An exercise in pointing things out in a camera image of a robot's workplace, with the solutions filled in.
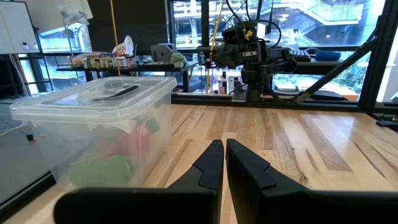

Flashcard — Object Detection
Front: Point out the small potted plant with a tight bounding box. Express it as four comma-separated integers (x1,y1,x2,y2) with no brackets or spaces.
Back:
170,52,188,69

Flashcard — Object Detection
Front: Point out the white and red bag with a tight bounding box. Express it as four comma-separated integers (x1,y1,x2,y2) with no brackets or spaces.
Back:
111,35,135,57

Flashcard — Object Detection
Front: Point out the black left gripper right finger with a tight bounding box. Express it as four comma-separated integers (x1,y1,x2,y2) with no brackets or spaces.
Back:
225,138,398,224

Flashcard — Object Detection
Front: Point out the black shelf table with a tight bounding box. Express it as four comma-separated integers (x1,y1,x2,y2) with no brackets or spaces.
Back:
55,60,200,93

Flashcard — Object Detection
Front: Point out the grey laptop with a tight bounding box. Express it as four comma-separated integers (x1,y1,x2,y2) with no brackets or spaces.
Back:
150,42,178,63

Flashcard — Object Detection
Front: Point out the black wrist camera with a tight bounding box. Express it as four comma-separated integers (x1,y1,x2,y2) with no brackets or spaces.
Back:
221,20,259,45

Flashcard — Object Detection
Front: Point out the clear plastic storage bin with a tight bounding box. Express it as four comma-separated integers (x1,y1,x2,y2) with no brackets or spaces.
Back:
9,75,178,189

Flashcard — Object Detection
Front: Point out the black bin handle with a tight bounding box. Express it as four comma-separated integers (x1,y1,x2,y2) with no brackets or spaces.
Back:
92,84,140,102

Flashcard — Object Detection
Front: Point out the orange cable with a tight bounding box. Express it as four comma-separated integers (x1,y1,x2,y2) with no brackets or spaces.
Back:
205,0,225,94

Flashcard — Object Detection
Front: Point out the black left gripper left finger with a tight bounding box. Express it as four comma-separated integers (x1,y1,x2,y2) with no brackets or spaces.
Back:
53,139,225,224

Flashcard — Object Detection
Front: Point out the blue pouch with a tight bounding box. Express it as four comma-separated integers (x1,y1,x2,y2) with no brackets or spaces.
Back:
314,50,342,62

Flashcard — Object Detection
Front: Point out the whiteboard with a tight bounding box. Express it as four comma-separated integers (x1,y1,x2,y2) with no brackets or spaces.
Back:
0,0,40,55

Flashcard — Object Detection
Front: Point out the row of small bottles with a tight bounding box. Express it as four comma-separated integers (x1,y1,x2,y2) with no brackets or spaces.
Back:
82,53,137,70

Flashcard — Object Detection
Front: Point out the yellow hanging cable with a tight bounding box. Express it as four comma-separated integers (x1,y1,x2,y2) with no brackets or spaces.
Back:
109,0,122,77

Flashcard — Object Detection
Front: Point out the dark green roll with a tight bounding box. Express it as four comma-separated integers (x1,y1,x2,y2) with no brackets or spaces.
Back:
144,116,160,134

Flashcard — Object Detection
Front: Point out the white desk lamp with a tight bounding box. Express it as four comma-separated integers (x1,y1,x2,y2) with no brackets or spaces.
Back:
60,11,91,60

